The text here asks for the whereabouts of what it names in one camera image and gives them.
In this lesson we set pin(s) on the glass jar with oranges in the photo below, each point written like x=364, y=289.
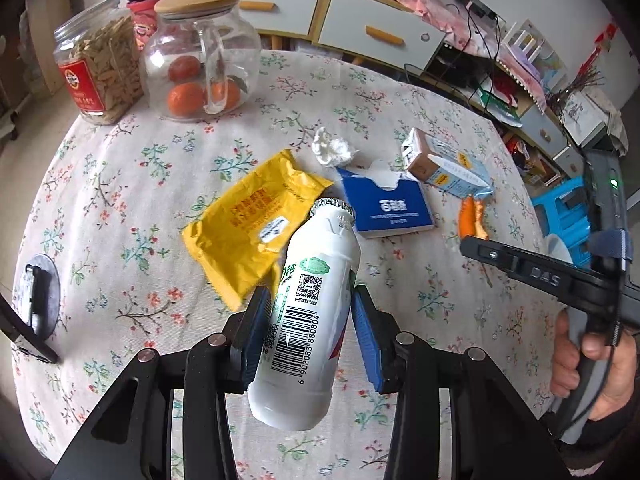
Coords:
x=202, y=61

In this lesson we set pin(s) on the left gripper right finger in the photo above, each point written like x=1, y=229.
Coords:
x=405, y=365

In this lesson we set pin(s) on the blue tissue box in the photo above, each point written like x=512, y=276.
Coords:
x=386, y=202

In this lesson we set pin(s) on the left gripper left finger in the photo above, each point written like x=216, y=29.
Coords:
x=220, y=364

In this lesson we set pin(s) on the jar of seeds red label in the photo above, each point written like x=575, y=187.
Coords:
x=98, y=58

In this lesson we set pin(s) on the blue plastic stool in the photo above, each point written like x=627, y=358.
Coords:
x=563, y=212

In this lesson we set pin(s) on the white plastic trash bin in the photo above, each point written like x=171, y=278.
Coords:
x=554, y=247

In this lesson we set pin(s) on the light blue milk carton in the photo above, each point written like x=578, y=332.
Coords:
x=436, y=163

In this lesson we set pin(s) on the black round table mount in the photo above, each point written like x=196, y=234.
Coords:
x=30, y=319

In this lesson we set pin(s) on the floral tablecloth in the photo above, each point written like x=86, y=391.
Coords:
x=112, y=206

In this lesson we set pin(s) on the white yogurt bottle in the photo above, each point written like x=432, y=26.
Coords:
x=292, y=388

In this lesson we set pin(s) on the yellow snack bag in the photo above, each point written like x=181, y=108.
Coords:
x=239, y=238

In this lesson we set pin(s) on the white tissue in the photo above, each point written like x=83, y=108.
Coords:
x=331, y=150

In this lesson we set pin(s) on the white drawer cabinet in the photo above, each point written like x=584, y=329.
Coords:
x=388, y=33

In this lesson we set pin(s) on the orange peel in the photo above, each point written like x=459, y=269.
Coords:
x=470, y=219

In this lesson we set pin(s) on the right hand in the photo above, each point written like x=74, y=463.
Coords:
x=619, y=387

